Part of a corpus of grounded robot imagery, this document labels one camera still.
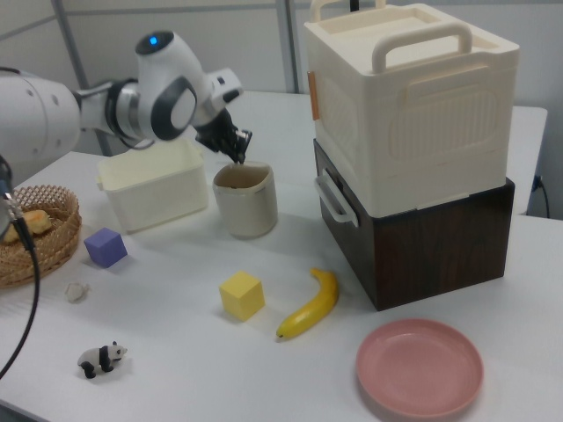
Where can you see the black pole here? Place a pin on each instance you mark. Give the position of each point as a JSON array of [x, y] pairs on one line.
[[353, 4]]

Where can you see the white garlic bulb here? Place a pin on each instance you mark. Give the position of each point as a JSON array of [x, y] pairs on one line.
[[75, 292]]

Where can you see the cream small trash can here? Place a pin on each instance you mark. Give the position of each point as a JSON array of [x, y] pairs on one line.
[[248, 211]]

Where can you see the purple foam cube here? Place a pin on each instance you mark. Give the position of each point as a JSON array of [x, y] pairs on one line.
[[105, 248]]

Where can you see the toasted bread piece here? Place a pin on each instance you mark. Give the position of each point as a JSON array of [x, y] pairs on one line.
[[35, 222]]

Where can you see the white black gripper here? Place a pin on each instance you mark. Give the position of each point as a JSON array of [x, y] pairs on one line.
[[220, 94]]

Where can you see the pink round plate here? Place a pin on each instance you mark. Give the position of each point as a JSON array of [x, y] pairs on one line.
[[418, 369]]

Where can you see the dark brown wooden box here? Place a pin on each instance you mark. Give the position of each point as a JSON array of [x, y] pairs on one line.
[[431, 255]]

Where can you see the woven wicker basket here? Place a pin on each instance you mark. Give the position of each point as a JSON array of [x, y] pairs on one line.
[[57, 250]]

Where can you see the yellow toy banana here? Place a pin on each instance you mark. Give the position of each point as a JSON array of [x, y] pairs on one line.
[[314, 305]]

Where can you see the cream open plastic bin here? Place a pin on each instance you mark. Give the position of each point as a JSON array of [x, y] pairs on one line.
[[154, 193]]

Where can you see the copper latch strip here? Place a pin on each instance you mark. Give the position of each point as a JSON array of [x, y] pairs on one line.
[[313, 94]]

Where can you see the yellow foam cube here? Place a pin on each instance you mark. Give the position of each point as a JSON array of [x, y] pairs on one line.
[[242, 296]]

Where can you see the black white panda figurine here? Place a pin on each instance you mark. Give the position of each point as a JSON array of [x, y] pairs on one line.
[[103, 358]]

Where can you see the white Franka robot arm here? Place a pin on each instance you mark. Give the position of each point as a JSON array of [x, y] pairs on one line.
[[169, 92]]

